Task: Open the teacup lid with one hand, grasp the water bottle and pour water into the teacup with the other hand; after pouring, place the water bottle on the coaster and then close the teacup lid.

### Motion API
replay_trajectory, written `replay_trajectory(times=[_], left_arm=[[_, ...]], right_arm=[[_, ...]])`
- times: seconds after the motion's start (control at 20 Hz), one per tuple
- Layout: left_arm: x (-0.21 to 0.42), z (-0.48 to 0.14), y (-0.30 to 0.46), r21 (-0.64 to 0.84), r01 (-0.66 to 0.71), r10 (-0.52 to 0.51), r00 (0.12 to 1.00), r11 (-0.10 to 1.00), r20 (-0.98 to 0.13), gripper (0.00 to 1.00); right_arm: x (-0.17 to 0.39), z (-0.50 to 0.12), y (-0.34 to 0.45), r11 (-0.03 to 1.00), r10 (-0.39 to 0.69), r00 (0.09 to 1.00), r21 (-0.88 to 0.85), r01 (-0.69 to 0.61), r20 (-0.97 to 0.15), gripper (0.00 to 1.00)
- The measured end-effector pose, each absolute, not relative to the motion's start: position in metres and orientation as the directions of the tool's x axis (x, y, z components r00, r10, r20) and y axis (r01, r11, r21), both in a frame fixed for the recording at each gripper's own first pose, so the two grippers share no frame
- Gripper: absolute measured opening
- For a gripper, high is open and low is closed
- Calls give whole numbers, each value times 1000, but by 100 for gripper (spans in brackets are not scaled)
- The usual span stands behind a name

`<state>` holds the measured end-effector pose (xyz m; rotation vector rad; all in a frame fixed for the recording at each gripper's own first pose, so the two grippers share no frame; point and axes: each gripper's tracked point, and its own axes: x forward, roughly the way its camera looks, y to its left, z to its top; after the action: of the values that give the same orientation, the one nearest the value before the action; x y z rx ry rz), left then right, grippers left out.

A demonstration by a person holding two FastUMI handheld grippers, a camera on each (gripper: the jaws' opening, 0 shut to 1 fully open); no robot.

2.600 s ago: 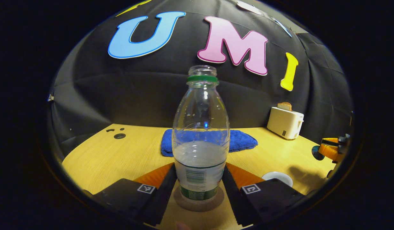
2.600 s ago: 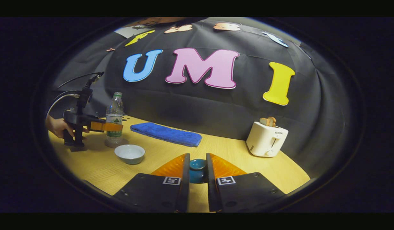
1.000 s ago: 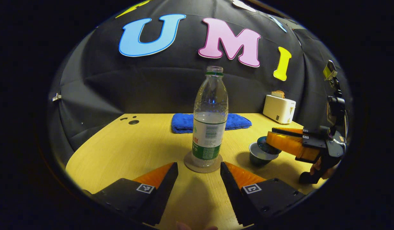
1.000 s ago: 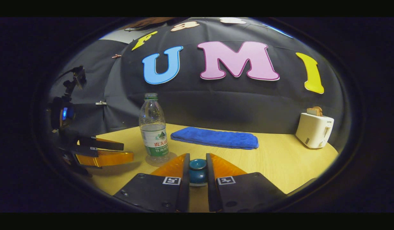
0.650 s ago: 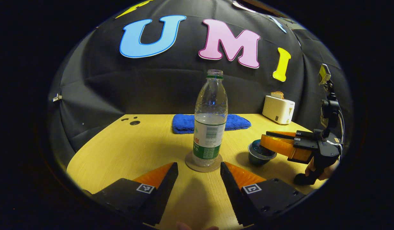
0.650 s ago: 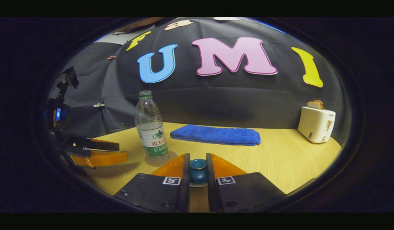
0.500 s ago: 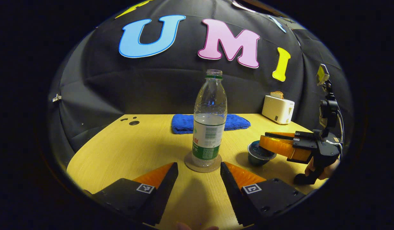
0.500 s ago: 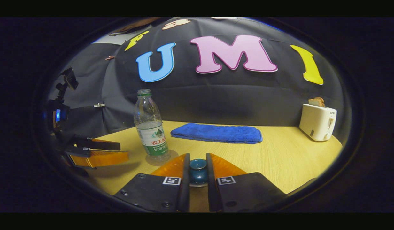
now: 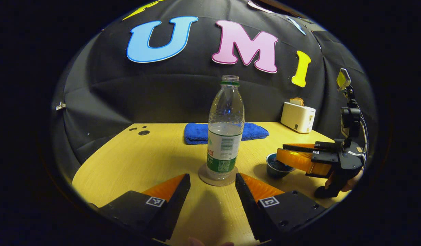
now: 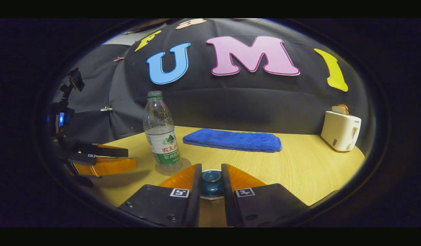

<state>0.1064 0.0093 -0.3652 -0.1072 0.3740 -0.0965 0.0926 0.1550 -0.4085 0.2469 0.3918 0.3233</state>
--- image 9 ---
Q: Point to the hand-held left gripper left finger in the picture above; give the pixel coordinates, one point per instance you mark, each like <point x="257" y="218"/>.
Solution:
<point x="176" y="212"/>

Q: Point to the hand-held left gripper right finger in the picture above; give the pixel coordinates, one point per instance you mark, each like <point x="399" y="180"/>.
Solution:
<point x="249" y="212"/>

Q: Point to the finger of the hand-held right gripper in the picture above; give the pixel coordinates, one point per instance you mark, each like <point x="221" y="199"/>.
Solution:
<point x="299" y="147"/>
<point x="295" y="159"/>

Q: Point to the white-lined teacup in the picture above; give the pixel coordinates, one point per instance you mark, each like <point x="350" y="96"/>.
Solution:
<point x="275" y="173"/>

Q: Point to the round grey coaster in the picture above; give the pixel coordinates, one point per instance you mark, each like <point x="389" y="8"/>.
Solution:
<point x="201" y="177"/>

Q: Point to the clear plastic water bottle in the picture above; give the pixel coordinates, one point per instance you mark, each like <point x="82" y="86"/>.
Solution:
<point x="224" y="136"/>

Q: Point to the white toaster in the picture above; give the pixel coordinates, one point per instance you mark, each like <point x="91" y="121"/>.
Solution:
<point x="297" y="118"/>

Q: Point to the toast slice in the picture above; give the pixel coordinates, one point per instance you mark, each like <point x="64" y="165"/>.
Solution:
<point x="296" y="101"/>

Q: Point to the blue folded towel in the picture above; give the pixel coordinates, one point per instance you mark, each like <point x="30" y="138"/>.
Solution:
<point x="195" y="133"/>

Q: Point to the black backdrop cloth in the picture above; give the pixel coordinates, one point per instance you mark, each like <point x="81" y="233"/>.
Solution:
<point x="162" y="95"/>

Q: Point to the small white clip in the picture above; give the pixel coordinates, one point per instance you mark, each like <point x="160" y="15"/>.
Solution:
<point x="60" y="106"/>

